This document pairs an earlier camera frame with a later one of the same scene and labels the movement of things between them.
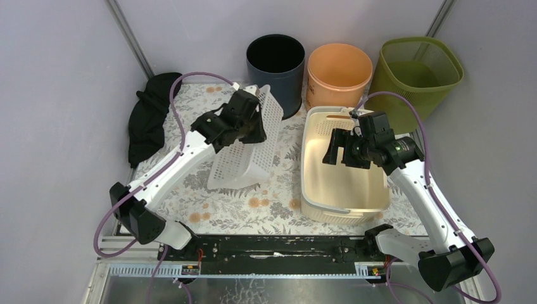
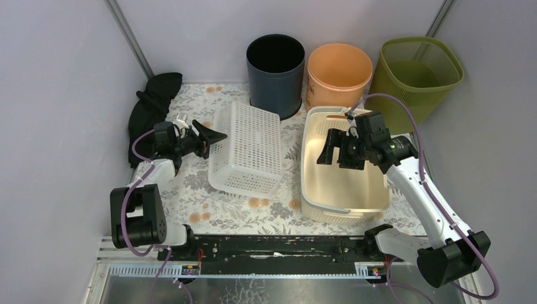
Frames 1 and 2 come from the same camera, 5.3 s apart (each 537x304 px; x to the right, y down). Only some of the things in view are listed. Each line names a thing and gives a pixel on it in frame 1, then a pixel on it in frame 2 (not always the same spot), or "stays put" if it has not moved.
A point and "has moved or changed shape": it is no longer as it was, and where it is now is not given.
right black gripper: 339,138 stays put
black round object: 146,120 stays put
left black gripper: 247,121 -> 201,142
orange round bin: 338,75 stays put
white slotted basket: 245,163 has moved or changed shape
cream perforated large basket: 334,193 stays put
